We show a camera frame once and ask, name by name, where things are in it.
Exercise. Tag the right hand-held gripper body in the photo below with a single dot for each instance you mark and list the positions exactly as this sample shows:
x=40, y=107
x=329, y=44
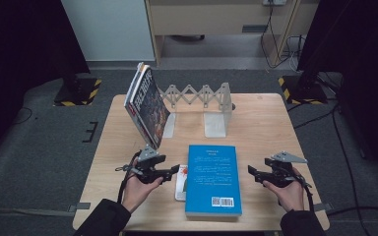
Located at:
x=283, y=175

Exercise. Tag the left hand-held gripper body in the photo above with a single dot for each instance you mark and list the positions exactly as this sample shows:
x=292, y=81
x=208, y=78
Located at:
x=147, y=172

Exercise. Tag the grey tape piece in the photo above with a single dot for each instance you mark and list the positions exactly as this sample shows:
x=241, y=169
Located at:
x=324, y=206
x=80, y=207

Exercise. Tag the grey metal expandable book stand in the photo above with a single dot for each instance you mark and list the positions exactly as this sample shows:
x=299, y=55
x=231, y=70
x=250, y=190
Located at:
x=215, y=123

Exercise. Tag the orange edged magazine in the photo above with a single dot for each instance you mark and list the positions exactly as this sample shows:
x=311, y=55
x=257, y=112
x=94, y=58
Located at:
x=134, y=83

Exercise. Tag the striped black stand base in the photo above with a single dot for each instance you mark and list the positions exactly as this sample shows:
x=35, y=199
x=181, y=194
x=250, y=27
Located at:
x=303, y=93
x=78, y=93

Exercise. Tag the light wooden desk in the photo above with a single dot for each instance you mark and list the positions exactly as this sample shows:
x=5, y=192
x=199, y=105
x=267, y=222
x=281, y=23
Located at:
x=210, y=18

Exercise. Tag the person's left hand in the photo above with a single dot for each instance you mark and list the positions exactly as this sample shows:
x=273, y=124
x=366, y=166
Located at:
x=138, y=193

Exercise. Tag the dark cover magazine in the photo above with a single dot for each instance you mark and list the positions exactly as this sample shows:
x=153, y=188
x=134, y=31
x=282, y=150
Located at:
x=151, y=108

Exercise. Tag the black curtain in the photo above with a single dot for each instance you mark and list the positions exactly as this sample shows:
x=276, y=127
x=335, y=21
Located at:
x=364, y=49
x=19, y=49

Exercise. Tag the black floor tape mark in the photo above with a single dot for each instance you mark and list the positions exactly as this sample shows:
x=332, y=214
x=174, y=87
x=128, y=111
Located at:
x=91, y=131

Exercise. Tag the white cabinet panel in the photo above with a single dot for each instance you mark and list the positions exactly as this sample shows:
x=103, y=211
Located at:
x=111, y=29

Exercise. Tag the person's right hand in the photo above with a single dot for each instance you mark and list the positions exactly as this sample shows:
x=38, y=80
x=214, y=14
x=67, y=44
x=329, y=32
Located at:
x=292, y=196

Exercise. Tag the portrait cover magazine red banner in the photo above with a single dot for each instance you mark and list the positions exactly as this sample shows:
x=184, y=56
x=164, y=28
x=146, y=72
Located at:
x=134, y=117

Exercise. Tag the white power strip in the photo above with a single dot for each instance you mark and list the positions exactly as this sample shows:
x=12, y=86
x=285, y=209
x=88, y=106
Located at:
x=274, y=2

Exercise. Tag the blue book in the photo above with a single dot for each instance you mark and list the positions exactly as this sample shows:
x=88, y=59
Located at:
x=213, y=178

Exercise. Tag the small white picture book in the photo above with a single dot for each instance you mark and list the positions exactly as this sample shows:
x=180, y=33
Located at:
x=181, y=183

